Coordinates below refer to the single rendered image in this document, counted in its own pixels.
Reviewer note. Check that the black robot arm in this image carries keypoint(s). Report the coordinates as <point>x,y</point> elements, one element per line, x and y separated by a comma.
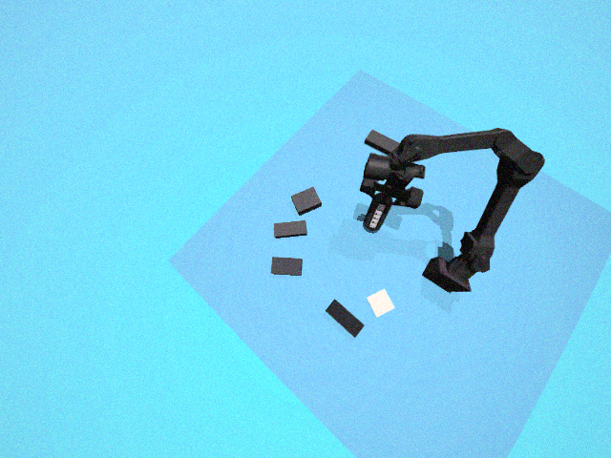
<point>517,166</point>

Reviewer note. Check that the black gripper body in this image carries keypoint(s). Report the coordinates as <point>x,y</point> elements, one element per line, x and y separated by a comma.
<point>412,196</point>

